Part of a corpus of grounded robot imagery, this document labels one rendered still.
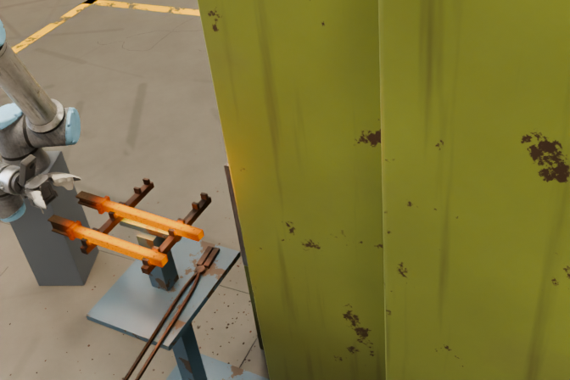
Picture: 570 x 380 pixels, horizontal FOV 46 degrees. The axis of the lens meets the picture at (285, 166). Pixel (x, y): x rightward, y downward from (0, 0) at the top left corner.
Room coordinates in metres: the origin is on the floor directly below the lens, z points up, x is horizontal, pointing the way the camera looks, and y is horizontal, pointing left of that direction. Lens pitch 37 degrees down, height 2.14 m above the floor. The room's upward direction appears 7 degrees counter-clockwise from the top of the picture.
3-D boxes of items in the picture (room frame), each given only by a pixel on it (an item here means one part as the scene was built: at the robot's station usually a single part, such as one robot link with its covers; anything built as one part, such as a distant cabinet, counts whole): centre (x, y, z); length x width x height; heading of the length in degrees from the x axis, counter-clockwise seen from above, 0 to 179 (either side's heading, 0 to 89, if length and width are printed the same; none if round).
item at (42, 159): (2.31, 1.06, 0.65); 0.19 x 0.19 x 0.10
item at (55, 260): (2.31, 1.06, 0.30); 0.22 x 0.22 x 0.60; 81
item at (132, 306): (1.46, 0.41, 0.67); 0.40 x 0.30 x 0.02; 149
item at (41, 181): (1.71, 0.79, 0.91); 0.12 x 0.08 x 0.09; 57
